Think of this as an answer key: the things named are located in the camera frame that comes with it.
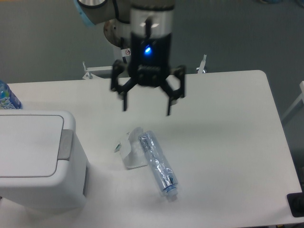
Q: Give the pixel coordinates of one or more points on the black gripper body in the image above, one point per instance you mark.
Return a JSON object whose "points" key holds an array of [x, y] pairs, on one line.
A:
{"points": [[149, 64]]}

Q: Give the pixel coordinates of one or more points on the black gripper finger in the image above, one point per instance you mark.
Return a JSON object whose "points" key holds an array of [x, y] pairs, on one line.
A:
{"points": [[174, 95], [118, 68]]}

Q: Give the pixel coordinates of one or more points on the white push-lid trash can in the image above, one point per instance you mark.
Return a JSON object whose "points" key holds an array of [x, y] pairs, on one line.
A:
{"points": [[42, 162]]}

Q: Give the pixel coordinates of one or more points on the crumpled white plastic wrapper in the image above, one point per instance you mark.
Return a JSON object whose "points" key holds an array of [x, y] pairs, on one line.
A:
{"points": [[131, 150]]}

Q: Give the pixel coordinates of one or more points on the crushed clear plastic bottle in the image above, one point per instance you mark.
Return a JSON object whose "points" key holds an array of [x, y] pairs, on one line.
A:
{"points": [[161, 169]]}

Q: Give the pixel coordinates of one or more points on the blue label water bottle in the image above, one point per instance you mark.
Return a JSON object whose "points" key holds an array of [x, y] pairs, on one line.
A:
{"points": [[8, 99]]}

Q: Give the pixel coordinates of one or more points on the black clamp at table edge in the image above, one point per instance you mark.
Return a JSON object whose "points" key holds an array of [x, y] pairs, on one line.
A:
{"points": [[296, 204]]}

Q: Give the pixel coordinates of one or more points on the white frame at right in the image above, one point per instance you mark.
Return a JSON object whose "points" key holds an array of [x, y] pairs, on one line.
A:
{"points": [[295, 107]]}

